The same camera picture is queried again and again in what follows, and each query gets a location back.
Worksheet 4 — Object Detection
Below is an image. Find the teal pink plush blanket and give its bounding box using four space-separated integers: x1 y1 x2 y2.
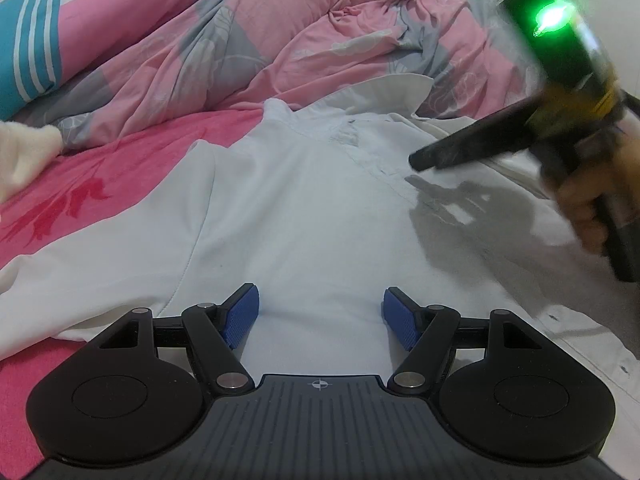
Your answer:
0 0 216 121

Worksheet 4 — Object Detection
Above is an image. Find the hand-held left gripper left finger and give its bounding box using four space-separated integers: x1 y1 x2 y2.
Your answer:
87 282 261 396

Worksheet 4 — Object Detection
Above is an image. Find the white shirt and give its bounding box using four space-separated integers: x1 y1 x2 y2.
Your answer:
0 74 640 401

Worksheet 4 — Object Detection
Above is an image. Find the pink grey floral quilt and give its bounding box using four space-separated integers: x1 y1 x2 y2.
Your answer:
50 0 541 136

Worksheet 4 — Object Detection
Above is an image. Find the cream fleece cloth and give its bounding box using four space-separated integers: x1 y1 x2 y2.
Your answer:
0 119 63 201

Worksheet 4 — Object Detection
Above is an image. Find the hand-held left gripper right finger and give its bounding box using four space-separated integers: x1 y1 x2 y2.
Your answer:
382 286 551 396

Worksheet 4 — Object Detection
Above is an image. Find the pink floral bed sheet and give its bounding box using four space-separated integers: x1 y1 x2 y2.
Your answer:
0 107 273 461

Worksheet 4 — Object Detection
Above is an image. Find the person's right hand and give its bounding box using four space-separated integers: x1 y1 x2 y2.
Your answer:
555 127 640 258

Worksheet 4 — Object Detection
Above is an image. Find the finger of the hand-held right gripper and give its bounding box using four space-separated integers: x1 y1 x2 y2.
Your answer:
408 95 545 172

